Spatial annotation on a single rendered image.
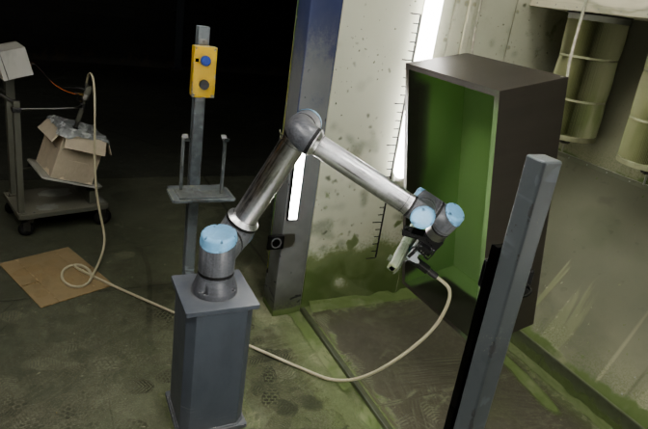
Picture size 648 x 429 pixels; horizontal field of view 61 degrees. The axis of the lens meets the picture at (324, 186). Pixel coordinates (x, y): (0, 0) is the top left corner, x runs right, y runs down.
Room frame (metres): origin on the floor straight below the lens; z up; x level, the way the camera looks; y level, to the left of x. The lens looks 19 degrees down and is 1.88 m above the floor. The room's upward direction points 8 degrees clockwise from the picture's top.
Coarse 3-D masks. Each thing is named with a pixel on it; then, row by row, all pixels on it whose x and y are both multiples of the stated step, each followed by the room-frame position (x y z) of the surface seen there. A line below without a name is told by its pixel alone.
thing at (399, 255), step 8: (408, 240) 2.25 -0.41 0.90; (400, 248) 2.19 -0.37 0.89; (408, 248) 2.22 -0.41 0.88; (392, 256) 2.16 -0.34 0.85; (400, 256) 2.15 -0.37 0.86; (392, 264) 2.10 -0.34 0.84; (400, 264) 2.12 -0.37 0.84; (416, 264) 2.18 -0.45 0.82; (424, 264) 2.19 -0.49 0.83; (424, 272) 2.18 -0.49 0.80; (432, 272) 2.17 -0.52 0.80
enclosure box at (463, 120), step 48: (432, 96) 2.65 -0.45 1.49; (480, 96) 2.64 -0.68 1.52; (528, 96) 2.11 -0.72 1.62; (432, 144) 2.68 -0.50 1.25; (480, 144) 2.64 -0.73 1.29; (528, 144) 2.15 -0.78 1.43; (432, 192) 2.71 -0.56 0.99; (480, 192) 2.64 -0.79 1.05; (480, 240) 2.65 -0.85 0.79; (432, 288) 2.62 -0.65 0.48
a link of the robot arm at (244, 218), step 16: (304, 112) 2.13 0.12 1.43; (288, 144) 2.12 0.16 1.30; (272, 160) 2.14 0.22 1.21; (288, 160) 2.13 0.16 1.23; (256, 176) 2.17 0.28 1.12; (272, 176) 2.13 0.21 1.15; (256, 192) 2.14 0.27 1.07; (272, 192) 2.15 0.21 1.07; (240, 208) 2.16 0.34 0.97; (256, 208) 2.15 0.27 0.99; (224, 224) 2.16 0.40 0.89; (240, 224) 2.14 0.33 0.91; (256, 224) 2.20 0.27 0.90
